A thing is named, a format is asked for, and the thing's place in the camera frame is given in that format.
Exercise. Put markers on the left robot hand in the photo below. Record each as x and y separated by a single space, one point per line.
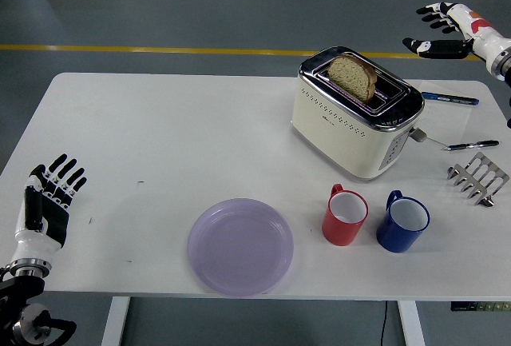
34 238

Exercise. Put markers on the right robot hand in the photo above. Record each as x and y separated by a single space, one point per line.
479 30

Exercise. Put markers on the brown bread slice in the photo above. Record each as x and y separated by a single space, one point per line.
349 76

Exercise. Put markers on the purple plastic plate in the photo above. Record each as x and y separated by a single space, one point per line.
239 248

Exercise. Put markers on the blue marker pen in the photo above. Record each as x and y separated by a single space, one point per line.
449 98

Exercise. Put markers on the black ballpoint pen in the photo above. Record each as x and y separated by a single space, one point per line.
473 145

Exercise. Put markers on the white table leg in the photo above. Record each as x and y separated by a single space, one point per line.
116 322
411 322

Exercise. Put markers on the metal toast rack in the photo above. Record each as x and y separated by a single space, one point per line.
481 178

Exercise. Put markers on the cream and chrome toaster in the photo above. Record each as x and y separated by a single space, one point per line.
335 138

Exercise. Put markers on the yellow floor tape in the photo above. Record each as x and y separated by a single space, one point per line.
159 50

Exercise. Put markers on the blue enamel mug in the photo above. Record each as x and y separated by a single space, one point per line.
393 240

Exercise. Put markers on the red enamel mug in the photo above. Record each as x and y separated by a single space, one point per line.
339 232

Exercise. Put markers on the black table control panel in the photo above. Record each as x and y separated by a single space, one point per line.
479 306

